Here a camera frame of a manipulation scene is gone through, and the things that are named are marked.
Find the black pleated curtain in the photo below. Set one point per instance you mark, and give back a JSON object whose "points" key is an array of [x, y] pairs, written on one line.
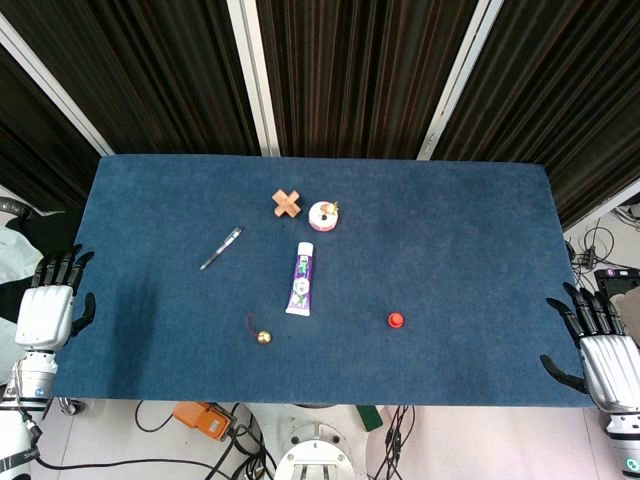
{"points": [[365, 75]]}

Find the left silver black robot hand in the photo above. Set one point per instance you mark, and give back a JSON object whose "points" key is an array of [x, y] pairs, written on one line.
{"points": [[44, 312]]}

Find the orange pedal box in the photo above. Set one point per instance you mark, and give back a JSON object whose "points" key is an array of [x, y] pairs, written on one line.
{"points": [[202, 420]]}

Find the wooden cross burr puzzle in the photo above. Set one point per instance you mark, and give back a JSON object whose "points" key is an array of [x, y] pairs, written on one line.
{"points": [[287, 203]]}

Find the white aluminium frame post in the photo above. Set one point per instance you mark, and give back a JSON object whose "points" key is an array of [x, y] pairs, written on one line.
{"points": [[462, 75], [52, 87], [252, 75]]}

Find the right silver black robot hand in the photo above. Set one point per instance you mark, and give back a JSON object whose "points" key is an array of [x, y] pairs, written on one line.
{"points": [[607, 357]]}

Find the blue felt table cloth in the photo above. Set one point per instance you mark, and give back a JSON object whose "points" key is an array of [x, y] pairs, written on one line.
{"points": [[320, 280]]}

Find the black device with purple light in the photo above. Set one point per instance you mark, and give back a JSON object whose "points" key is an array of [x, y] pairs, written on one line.
{"points": [[617, 286]]}

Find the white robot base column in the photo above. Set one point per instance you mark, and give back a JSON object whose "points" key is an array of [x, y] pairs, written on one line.
{"points": [[315, 452]]}

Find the white purple toothpaste tube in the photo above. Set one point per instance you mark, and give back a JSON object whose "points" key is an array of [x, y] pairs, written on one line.
{"points": [[302, 280]]}

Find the pink round toy box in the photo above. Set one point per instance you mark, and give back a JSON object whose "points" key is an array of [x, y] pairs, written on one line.
{"points": [[324, 215]]}

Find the black silver pen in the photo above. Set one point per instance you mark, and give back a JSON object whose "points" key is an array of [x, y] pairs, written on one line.
{"points": [[221, 248]]}

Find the green black clamp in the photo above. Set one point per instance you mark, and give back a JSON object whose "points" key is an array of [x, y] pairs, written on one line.
{"points": [[369, 417]]}

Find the small red bottle cap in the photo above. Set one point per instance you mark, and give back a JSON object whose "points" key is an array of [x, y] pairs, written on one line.
{"points": [[396, 320]]}

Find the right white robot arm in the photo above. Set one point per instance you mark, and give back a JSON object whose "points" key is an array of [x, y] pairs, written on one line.
{"points": [[624, 442]]}

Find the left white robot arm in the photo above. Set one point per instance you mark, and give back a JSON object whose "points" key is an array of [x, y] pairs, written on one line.
{"points": [[22, 400]]}

